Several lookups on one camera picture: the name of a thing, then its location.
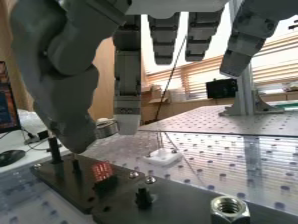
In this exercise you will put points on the thin stick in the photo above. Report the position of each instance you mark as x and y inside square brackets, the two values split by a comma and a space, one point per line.
[54, 150]

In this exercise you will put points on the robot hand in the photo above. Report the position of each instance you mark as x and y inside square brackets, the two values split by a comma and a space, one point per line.
[61, 83]

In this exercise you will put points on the clear box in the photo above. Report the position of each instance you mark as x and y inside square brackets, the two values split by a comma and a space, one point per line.
[221, 160]

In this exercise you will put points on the white desk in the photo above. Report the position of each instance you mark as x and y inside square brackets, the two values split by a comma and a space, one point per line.
[30, 153]

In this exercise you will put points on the black plate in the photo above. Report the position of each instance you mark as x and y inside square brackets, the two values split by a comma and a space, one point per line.
[177, 206]

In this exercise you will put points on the small white square plate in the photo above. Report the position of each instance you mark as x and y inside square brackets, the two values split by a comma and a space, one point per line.
[161, 156]

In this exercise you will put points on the small black box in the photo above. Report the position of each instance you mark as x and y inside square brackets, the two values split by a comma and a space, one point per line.
[221, 88]

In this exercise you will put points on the silver bearing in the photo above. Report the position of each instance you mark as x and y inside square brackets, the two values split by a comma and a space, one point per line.
[106, 130]

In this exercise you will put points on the computer screen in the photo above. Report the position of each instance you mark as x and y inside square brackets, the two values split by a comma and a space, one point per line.
[6, 100]

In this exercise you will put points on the silver hex nut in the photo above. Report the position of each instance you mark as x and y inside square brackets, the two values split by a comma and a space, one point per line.
[230, 211]

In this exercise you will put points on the metal stand post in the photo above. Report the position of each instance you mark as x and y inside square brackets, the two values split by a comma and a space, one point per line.
[243, 96]

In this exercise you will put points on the black mouse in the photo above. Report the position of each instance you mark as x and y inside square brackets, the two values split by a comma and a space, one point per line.
[10, 157]

